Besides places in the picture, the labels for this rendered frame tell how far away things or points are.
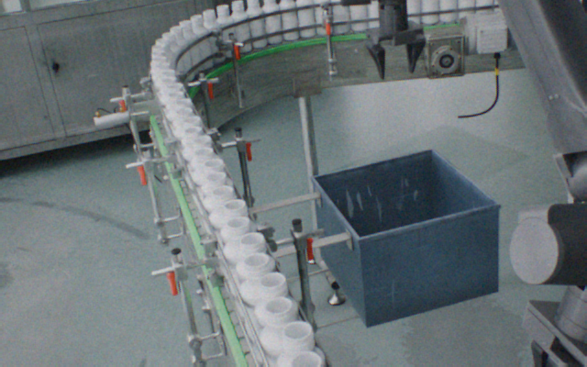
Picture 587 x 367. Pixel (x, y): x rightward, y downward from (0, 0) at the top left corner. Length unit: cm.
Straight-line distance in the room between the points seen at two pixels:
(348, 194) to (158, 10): 261
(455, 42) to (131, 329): 159
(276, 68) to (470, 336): 114
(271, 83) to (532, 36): 197
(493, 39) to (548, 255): 190
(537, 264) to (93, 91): 381
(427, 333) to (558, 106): 214
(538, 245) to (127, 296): 267
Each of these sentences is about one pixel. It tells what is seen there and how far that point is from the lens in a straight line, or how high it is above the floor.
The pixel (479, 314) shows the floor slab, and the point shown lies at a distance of 291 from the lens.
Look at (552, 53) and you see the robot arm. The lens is 71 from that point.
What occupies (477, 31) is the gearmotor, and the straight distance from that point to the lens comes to 256.
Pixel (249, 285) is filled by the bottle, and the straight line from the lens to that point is 111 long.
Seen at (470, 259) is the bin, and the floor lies 83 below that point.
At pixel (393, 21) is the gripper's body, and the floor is 133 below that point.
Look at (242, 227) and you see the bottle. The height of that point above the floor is 116.
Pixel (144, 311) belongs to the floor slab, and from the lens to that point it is 313.
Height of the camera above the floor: 175
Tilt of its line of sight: 26 degrees down
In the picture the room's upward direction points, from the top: 7 degrees counter-clockwise
